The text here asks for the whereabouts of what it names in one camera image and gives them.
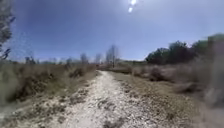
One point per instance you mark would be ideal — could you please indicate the row of bare trees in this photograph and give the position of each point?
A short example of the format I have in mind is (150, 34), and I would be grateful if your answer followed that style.
(112, 55)

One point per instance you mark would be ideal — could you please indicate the pale gravel path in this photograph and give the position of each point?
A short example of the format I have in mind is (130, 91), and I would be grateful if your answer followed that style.
(103, 103)

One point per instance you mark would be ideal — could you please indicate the row of dry bushes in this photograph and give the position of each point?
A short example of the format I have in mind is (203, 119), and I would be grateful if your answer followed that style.
(160, 72)

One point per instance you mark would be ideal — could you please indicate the dry grass ground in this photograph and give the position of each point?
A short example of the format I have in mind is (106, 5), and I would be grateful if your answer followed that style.
(36, 110)
(166, 96)

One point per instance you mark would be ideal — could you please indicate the wood of dark trees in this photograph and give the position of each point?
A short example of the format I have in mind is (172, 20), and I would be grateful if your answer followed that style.
(176, 53)

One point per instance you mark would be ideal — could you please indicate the tall dry scrub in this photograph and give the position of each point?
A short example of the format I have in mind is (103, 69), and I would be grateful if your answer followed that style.
(30, 80)

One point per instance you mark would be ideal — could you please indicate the tree with thin branches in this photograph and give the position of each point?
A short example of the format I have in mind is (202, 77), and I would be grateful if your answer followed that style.
(4, 26)

